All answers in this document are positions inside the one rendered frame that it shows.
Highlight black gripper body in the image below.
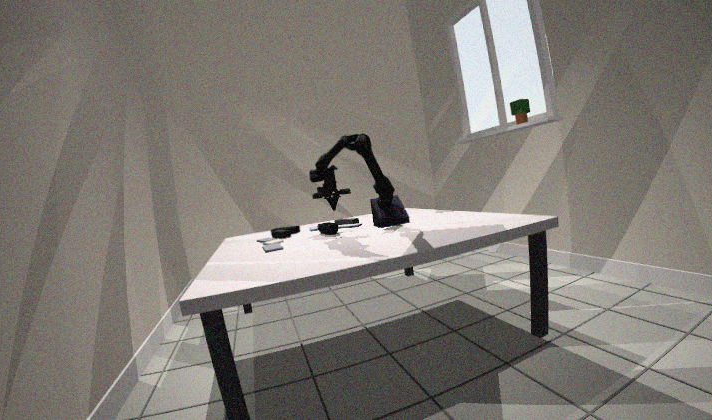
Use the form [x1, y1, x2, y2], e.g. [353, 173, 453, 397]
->
[312, 179, 351, 199]

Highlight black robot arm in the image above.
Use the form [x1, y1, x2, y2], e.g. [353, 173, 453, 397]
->
[309, 134, 395, 210]

